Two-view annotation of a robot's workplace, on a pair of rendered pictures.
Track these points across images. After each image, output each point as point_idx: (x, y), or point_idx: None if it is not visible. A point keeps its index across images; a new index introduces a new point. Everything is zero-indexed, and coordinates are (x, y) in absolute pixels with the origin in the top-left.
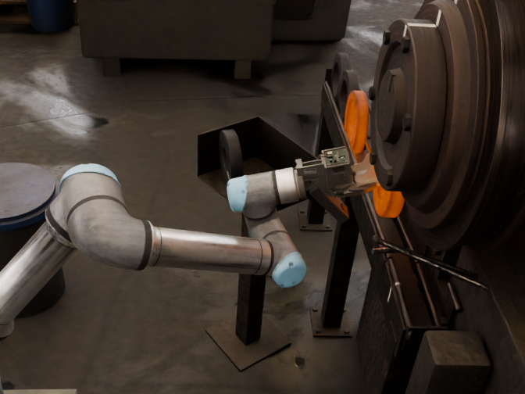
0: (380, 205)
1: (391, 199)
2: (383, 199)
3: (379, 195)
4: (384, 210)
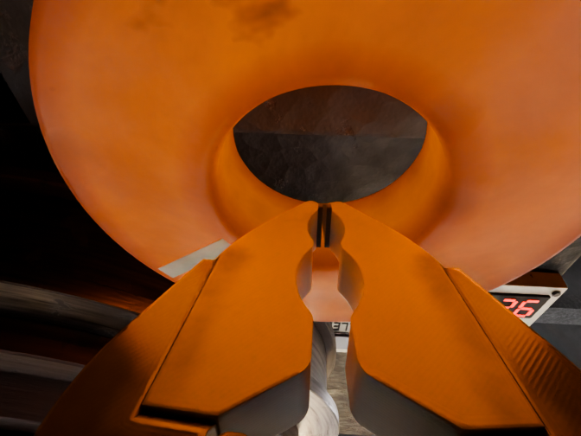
0: (209, 24)
1: (80, 201)
2: (167, 138)
3: (329, 80)
4: (55, 86)
